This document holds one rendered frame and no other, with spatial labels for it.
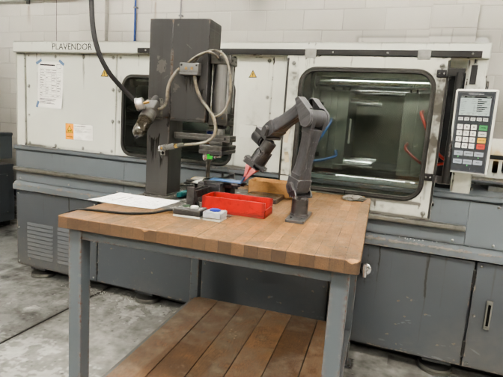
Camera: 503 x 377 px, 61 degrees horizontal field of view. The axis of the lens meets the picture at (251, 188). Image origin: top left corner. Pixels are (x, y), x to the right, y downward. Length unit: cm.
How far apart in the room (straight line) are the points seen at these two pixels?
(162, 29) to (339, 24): 289
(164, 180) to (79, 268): 57
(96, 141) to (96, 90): 33
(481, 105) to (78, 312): 185
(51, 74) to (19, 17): 350
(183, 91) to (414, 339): 172
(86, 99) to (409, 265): 224
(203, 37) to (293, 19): 292
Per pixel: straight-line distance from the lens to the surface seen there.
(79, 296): 162
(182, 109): 187
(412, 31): 452
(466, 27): 449
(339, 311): 128
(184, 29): 190
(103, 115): 299
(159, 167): 193
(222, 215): 149
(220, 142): 181
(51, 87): 329
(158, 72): 193
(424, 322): 250
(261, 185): 206
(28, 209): 348
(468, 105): 218
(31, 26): 659
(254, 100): 247
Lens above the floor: 125
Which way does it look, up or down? 9 degrees down
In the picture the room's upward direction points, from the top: 4 degrees clockwise
